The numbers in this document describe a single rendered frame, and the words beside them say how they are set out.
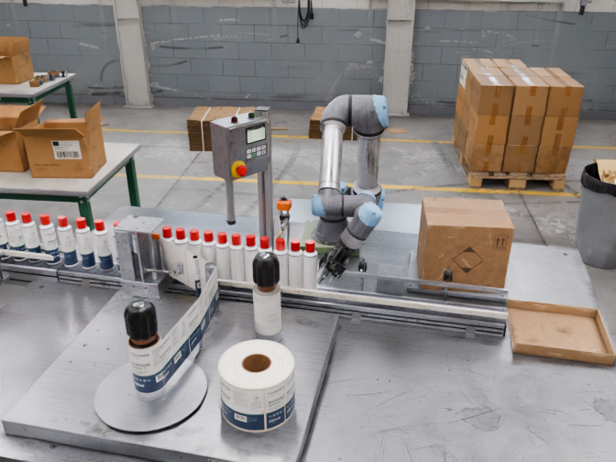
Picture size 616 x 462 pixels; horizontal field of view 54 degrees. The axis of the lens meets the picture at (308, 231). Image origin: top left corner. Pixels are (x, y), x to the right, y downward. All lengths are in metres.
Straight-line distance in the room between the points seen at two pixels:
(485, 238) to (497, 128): 3.21
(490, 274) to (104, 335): 1.35
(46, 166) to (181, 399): 2.20
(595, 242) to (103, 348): 3.31
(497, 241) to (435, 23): 5.37
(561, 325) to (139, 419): 1.40
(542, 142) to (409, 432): 4.04
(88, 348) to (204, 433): 0.54
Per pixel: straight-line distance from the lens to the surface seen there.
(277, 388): 1.57
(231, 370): 1.61
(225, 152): 2.01
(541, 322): 2.25
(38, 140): 3.64
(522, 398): 1.92
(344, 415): 1.76
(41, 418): 1.82
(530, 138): 5.45
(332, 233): 2.50
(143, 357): 1.67
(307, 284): 2.12
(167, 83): 7.93
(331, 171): 2.08
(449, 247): 2.20
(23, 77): 6.15
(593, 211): 4.33
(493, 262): 2.25
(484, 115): 5.31
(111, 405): 1.78
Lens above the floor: 2.05
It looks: 27 degrees down
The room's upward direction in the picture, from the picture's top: straight up
